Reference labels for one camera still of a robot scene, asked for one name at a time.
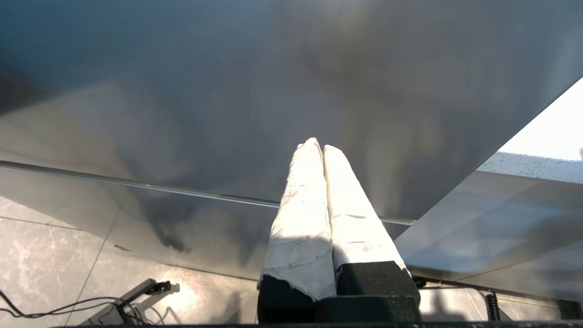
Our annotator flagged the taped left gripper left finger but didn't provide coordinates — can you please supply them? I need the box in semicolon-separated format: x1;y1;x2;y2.
257;138;338;324

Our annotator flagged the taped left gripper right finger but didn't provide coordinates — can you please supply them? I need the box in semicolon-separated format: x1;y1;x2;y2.
322;145;422;301

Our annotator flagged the tall grey refrigerator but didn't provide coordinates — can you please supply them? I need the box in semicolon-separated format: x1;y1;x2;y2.
0;0;583;281

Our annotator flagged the black coiled cable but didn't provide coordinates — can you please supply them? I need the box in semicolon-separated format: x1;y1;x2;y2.
485;292;501;322

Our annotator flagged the grey base cabinet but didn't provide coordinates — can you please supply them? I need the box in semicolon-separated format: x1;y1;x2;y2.
395;171;583;303

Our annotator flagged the black metal floor bar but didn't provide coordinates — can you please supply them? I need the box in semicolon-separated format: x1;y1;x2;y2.
116;278;174;319

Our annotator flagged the thin black floor cable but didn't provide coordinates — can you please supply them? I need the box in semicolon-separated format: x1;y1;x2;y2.
0;289;151;325

